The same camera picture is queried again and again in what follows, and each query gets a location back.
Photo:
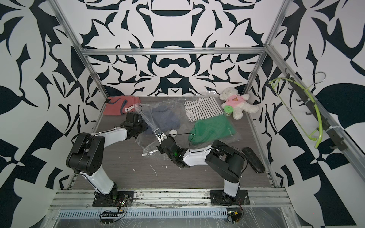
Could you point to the clear plastic vacuum bag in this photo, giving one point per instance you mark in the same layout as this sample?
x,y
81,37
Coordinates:
x,y
148,140

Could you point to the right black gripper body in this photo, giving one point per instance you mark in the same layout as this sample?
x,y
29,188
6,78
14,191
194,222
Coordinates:
x,y
161,149

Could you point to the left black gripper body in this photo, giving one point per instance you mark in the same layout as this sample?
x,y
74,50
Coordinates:
x,y
141,127

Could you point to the black white striped shirt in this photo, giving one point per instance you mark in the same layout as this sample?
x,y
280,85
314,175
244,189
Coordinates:
x,y
202,108

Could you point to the white teddy bear pink shirt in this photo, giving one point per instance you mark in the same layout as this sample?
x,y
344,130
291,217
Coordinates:
x,y
235,104

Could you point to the blue tank top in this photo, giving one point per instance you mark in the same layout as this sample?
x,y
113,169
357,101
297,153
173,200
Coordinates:
x,y
165,118

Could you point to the aluminium frame crossbar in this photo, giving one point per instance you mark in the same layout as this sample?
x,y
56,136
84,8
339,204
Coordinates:
x,y
172,51

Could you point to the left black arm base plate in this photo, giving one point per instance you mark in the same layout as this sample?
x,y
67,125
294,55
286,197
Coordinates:
x,y
121,198

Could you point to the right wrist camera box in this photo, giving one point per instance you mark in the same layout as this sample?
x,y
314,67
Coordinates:
x,y
159,135

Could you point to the black wall hook rack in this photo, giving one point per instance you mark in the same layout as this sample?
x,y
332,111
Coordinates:
x,y
330,130

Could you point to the green folded garment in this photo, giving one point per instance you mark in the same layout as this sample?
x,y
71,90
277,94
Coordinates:
x,y
211,129

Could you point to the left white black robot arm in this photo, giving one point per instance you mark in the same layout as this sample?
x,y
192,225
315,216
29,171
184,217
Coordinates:
x,y
86,156

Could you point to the white slotted cable duct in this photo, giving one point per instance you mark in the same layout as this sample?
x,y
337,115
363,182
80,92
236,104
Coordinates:
x,y
219,213

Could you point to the green clothes hanger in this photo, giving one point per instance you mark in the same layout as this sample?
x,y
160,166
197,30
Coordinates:
x,y
306,99

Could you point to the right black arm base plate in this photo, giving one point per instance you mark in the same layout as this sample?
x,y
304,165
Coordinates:
x,y
218,197

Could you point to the red tank top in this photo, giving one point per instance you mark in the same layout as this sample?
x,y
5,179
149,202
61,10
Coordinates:
x,y
120,105

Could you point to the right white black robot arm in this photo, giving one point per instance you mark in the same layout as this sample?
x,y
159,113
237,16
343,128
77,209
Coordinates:
x,y
225,160

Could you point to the black oval pad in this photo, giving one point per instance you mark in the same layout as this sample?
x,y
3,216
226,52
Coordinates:
x,y
253,160

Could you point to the white vacuum bag valve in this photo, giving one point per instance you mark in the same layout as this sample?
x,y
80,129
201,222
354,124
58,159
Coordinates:
x,y
173,132

